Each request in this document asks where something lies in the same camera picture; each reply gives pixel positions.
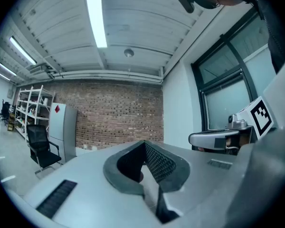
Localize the yellow crate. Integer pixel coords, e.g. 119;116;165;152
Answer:
7;113;16;132

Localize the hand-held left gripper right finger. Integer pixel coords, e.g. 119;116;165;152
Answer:
144;140;190;194

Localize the black head-mounted camera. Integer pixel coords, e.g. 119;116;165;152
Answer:
176;0;196;14

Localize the black swivel chair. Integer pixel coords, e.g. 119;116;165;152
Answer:
0;101;11;126

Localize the black mesh office chair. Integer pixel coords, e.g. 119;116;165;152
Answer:
26;124;63;175

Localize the white metal shelf rack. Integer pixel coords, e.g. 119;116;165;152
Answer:
14;84;56;143

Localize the ceiling air conditioner unit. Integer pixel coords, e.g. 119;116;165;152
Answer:
29;64;51;75

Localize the person's right hand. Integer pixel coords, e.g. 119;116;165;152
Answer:
226;128;252;155

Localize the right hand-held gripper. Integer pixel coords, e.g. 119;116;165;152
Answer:
189;95;276;151

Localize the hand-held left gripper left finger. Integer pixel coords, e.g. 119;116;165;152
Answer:
103;140;147;195

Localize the black framed window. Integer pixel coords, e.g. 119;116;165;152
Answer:
190;8;277;138

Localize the grey metal cabinet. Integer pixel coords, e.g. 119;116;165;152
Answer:
48;102;78;163

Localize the white ceiling pipe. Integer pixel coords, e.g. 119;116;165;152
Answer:
49;69;164;84

